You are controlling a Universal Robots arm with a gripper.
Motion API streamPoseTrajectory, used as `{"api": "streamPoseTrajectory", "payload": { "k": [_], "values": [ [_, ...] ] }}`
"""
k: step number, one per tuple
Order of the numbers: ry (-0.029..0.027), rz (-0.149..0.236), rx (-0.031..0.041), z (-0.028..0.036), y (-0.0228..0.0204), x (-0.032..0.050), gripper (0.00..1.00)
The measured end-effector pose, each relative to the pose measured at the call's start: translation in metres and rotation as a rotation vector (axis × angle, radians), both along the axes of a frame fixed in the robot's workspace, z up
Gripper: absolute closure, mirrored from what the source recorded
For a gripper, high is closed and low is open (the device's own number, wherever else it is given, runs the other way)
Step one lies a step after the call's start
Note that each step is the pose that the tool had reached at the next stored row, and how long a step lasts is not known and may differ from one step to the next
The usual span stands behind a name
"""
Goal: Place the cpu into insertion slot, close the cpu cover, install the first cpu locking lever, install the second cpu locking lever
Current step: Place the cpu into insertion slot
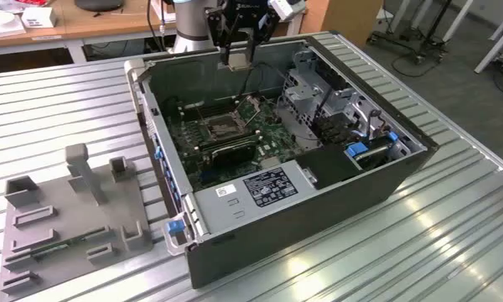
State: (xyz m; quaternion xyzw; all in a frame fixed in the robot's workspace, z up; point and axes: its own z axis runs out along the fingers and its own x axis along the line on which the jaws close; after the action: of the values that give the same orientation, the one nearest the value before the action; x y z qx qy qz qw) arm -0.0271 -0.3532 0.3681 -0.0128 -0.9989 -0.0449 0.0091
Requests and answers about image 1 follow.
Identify green motherboard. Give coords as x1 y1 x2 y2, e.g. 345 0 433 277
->
167 94 320 191

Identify hard disk in blue carrier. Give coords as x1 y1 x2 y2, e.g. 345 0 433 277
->
344 141 399 172

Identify white cardboard box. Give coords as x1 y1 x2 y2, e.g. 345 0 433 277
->
20 6 58 29

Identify red white packet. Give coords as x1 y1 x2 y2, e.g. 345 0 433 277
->
15 0 56 8

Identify black PC case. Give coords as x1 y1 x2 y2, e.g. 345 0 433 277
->
124 30 441 290

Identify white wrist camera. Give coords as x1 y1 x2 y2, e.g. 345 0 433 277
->
269 0 305 22

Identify blue case latch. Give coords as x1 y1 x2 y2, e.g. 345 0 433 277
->
164 221 187 236

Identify green RAM stick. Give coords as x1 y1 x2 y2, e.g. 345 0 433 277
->
30 226 107 258

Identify black wheeled stand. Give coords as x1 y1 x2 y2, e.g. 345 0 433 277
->
367 0 453 65

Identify grey parts rack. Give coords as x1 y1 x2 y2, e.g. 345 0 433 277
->
0 143 156 301

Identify black round pad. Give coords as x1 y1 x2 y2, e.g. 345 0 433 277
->
74 0 126 11

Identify white flat tray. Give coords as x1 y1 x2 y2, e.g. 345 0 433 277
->
0 9 27 40

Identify metal drive cage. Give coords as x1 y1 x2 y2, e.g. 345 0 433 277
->
281 50 356 144

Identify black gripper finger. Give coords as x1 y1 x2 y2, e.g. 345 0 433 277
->
206 6 236 66
238 8 280 66

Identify metal socket cover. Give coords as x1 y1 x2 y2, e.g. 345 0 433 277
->
234 95 264 120

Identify wooden desk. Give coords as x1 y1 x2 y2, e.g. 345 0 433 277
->
0 0 309 64

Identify wooden cabinet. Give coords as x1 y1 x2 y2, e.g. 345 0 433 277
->
319 0 385 50

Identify silver CPU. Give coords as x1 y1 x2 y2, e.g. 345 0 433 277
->
228 53 253 72

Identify black graphics card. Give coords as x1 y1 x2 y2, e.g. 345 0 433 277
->
210 140 257 168

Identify black plastic shroud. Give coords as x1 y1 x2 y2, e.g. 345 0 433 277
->
296 147 364 190

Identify silver power supply unit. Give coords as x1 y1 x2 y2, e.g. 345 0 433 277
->
192 162 320 236

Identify metal locking lever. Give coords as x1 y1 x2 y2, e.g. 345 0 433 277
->
195 104 208 127

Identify white table frame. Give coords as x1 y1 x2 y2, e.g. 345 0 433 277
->
473 17 503 75

